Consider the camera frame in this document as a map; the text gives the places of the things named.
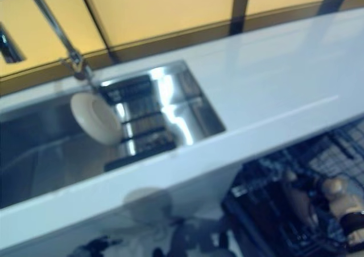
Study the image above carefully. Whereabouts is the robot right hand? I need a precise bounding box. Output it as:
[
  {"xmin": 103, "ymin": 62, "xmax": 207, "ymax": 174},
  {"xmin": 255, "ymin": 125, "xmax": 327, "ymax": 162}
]
[{"xmin": 295, "ymin": 175, "xmax": 350, "ymax": 213}]

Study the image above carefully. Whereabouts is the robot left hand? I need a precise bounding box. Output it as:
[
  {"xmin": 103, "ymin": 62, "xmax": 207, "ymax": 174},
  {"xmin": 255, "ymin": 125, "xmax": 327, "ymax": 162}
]
[{"xmin": 81, "ymin": 238, "xmax": 123, "ymax": 257}]

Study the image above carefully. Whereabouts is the white glossy cabinet front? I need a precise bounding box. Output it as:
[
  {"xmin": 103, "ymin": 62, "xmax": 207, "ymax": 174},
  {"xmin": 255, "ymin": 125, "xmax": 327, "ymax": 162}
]
[{"xmin": 0, "ymin": 143, "xmax": 246, "ymax": 257}]

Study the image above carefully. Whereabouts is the stainless steel sink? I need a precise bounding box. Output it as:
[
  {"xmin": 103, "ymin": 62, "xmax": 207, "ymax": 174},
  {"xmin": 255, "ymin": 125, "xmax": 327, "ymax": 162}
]
[{"xmin": 0, "ymin": 59, "xmax": 228, "ymax": 209}]

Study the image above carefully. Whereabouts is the black roll-up drying rack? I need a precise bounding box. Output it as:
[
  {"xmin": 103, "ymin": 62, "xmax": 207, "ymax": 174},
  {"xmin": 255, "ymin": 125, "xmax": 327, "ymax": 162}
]
[{"xmin": 98, "ymin": 74, "xmax": 177, "ymax": 173}]

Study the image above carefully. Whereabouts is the chrome kitchen faucet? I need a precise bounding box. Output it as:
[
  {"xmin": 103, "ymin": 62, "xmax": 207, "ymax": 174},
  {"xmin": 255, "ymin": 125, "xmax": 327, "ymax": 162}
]
[{"xmin": 0, "ymin": 0, "xmax": 101, "ymax": 94}]

